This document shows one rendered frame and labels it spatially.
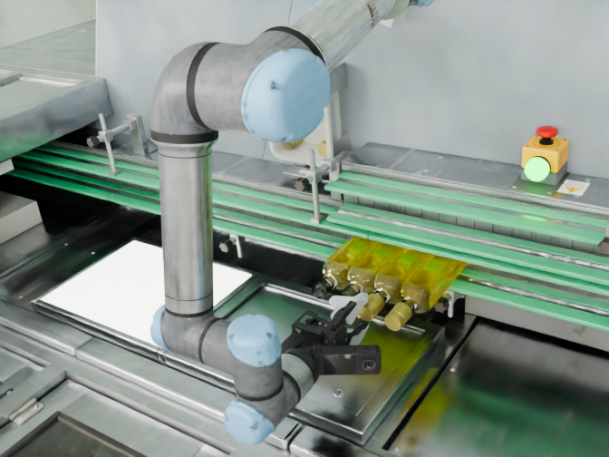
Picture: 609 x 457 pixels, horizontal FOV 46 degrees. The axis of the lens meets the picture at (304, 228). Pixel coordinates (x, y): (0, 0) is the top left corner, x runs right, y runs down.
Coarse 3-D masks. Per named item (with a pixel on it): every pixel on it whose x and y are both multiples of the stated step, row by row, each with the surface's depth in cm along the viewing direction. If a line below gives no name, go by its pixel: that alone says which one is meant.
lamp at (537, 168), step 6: (534, 156) 135; (540, 156) 134; (528, 162) 134; (534, 162) 133; (540, 162) 132; (546, 162) 133; (528, 168) 134; (534, 168) 133; (540, 168) 132; (546, 168) 133; (528, 174) 134; (534, 174) 133; (540, 174) 133; (546, 174) 133; (534, 180) 135
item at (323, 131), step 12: (324, 108) 155; (324, 120) 157; (312, 132) 169; (324, 132) 167; (276, 144) 170; (300, 144) 172; (312, 144) 171; (276, 156) 169; (288, 156) 168; (300, 156) 167
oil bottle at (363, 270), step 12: (372, 252) 144; (384, 252) 144; (396, 252) 144; (360, 264) 141; (372, 264) 140; (384, 264) 141; (348, 276) 139; (360, 276) 138; (372, 276) 138; (372, 288) 139
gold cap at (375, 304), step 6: (372, 294) 133; (372, 300) 131; (378, 300) 132; (366, 306) 130; (372, 306) 130; (378, 306) 131; (360, 312) 131; (366, 312) 130; (372, 312) 130; (378, 312) 132; (366, 318) 131; (372, 318) 130
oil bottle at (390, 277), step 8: (408, 248) 144; (400, 256) 142; (408, 256) 142; (416, 256) 141; (424, 256) 142; (392, 264) 139; (400, 264) 139; (408, 264) 139; (416, 264) 140; (384, 272) 137; (392, 272) 137; (400, 272) 137; (408, 272) 137; (376, 280) 136; (384, 280) 135; (392, 280) 135; (400, 280) 135; (376, 288) 136; (384, 288) 135; (392, 288) 134; (400, 288) 135; (392, 296) 135; (392, 304) 136
